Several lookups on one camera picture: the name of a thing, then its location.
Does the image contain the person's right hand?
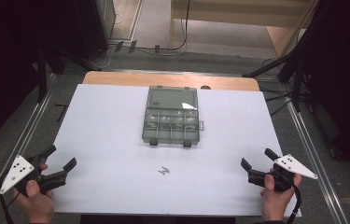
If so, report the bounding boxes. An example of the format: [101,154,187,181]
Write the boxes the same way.
[259,168,303,223]

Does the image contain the aluminium floor rail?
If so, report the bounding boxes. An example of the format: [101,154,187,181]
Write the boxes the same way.
[0,73,57,224]
[283,90,349,224]

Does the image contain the black tripod stand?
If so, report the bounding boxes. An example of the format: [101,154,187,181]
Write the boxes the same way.
[242,29,312,113]

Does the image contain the clear grey compartment box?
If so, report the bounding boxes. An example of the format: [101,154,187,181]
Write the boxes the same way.
[141,85,205,148]

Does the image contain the light wooden desk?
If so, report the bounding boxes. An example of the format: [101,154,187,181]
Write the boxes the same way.
[170,0,319,59]

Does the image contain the black metal stand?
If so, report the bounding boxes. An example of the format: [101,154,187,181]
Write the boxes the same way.
[35,41,102,104]

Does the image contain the white floor cable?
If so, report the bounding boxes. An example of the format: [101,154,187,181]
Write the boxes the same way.
[92,12,124,69]

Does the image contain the black hanging cable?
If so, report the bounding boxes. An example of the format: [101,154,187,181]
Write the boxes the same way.
[138,0,191,52]

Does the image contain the wooden table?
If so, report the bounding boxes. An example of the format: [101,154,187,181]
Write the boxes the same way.
[82,70,261,92]

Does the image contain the black cabinet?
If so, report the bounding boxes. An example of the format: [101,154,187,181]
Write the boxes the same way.
[73,0,117,61]

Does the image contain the person's left hand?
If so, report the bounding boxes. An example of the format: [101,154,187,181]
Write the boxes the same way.
[11,163,56,224]

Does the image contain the white table mat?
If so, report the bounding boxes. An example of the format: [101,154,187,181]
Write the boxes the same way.
[43,83,302,217]

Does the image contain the black gripper wrist strap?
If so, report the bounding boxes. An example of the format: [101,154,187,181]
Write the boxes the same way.
[0,181,17,224]
[273,169,303,224]

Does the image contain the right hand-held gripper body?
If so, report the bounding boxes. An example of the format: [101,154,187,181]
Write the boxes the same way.
[247,154,319,193]

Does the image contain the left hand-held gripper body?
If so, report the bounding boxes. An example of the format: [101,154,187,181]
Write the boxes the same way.
[0,154,68,197]

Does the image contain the black curtain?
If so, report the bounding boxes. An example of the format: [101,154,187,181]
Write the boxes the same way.
[0,0,80,152]
[293,0,350,180]

